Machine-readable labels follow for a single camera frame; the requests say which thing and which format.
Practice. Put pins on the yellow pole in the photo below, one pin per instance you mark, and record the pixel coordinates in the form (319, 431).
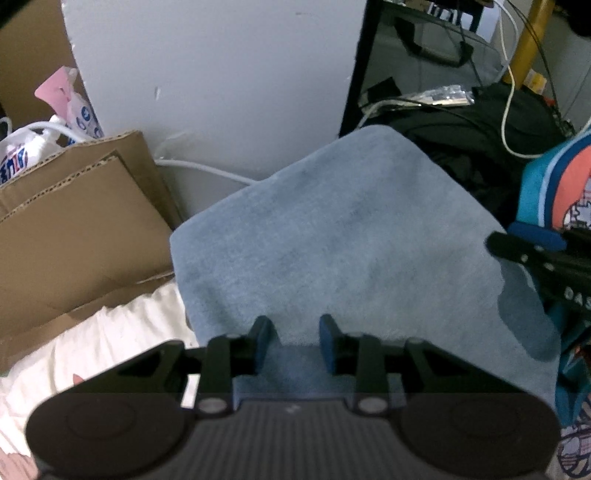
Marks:
(529, 45)

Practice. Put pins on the brown cardboard box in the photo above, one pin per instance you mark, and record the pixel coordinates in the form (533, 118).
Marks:
(85, 228)

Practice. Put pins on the colourful blue orange garment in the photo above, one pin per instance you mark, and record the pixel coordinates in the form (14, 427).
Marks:
(554, 214)

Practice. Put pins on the pink white package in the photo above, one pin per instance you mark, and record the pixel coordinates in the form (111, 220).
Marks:
(71, 108)

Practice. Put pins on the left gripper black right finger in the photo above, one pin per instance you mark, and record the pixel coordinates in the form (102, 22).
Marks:
(360, 356)

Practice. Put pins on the light blue denim shorts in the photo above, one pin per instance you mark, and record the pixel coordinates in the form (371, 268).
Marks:
(372, 232)

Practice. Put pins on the white plastic shopping bag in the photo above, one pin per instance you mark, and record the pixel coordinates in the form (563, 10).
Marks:
(30, 145)

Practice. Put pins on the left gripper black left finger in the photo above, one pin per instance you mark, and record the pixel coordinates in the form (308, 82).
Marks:
(227, 357)

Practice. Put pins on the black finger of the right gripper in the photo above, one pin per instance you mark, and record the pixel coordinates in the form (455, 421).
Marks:
(540, 258)

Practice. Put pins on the grey storage bag black handle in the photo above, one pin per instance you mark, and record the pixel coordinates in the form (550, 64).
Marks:
(415, 51)

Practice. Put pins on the white patterned bed sheet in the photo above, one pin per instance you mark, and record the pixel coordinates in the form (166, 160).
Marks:
(107, 338)

